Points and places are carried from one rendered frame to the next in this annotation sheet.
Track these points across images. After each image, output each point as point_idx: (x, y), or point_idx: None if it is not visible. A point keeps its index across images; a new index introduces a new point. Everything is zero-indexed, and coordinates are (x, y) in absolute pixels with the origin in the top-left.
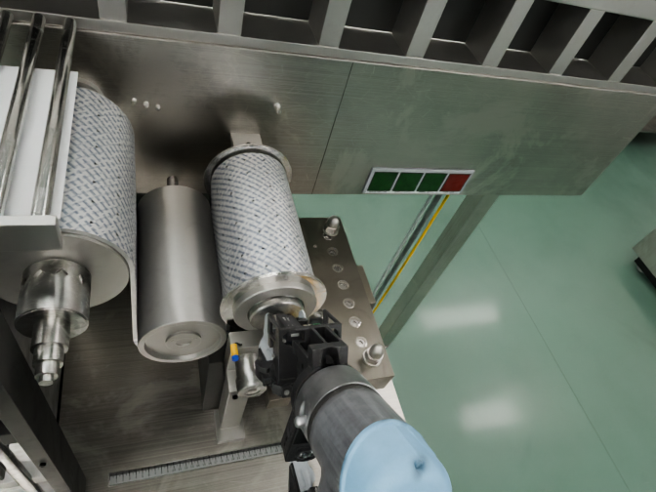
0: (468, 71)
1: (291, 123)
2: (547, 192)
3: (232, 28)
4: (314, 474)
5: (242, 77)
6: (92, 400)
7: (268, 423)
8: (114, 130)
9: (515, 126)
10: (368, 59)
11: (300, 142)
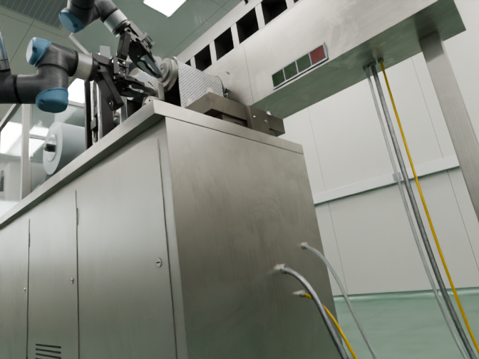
0: (283, 14)
1: (234, 76)
2: (404, 16)
3: (214, 60)
4: (130, 87)
5: (218, 71)
6: None
7: None
8: None
9: (326, 9)
10: (248, 40)
11: (239, 82)
